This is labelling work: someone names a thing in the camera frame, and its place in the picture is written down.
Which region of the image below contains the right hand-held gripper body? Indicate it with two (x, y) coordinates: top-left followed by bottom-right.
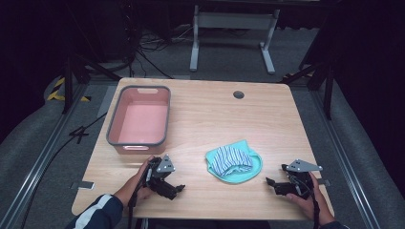
(281, 158), (324, 200)

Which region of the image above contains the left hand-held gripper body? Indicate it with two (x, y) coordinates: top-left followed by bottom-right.
(143, 154), (180, 201)

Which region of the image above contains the teal cloth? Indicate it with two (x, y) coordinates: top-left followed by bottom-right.
(204, 138), (264, 185)

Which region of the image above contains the blue striped cloth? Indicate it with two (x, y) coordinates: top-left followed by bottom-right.
(210, 145), (254, 177)

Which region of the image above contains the pink basin with grey rim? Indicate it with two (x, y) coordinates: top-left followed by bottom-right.
(105, 84), (172, 156)

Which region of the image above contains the person's right hand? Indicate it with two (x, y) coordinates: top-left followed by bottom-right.
(285, 172), (336, 227)

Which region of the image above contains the person's left hand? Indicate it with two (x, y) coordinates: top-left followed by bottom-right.
(114, 155), (156, 208)

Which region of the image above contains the black tape cross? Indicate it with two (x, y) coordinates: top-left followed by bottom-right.
(69, 125), (90, 145)

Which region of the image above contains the black metal stand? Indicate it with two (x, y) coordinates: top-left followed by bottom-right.
(61, 52), (122, 115)
(279, 58), (336, 121)

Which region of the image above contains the yellow black floor tape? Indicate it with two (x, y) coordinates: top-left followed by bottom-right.
(46, 76), (92, 103)

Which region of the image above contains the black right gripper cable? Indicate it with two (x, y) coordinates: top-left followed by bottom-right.
(309, 185), (321, 229)

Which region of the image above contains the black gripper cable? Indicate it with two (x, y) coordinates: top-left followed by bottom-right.
(309, 185), (321, 229)
(126, 167), (151, 229)

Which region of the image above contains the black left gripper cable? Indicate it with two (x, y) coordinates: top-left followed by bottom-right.
(126, 167), (151, 229)

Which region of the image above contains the aluminium floor rail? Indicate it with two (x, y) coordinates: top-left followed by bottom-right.
(0, 81), (89, 229)
(309, 90), (382, 229)

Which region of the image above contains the black floor cable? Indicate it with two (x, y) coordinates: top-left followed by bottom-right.
(18, 112), (109, 229)

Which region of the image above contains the bundle of black floor cables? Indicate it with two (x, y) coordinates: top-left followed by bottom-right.
(128, 22), (194, 80)

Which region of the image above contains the white metal stand frame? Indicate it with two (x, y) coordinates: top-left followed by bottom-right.
(189, 4), (281, 75)

